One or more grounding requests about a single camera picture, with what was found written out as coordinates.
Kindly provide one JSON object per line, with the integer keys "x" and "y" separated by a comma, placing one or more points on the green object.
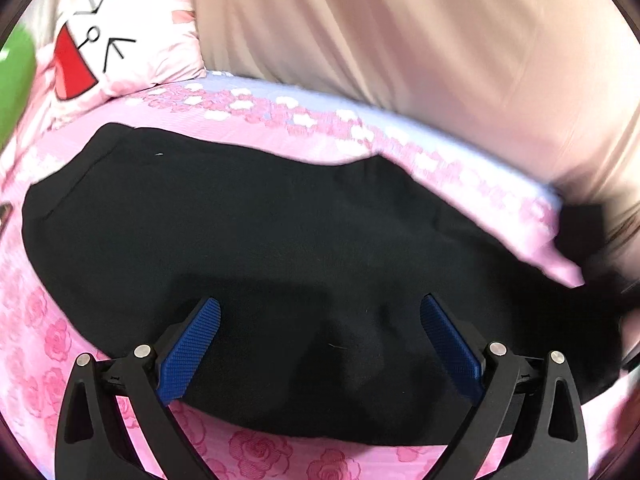
{"x": 15, "y": 77}

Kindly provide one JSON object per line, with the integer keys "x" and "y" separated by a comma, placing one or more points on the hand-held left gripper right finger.
{"x": 450, "y": 342}

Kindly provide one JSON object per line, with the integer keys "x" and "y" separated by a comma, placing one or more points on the pink cartoon face pillow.
{"x": 107, "y": 40}

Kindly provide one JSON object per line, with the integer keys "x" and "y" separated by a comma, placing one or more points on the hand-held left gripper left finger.
{"x": 192, "y": 342}

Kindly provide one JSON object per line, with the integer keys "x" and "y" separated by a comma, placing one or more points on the pink floral bed sheet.
{"x": 320, "y": 125}

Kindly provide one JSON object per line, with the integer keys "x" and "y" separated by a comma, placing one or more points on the beige curtain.
{"x": 425, "y": 40}

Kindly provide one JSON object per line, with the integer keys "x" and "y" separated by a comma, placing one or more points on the black pants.
{"x": 280, "y": 240}

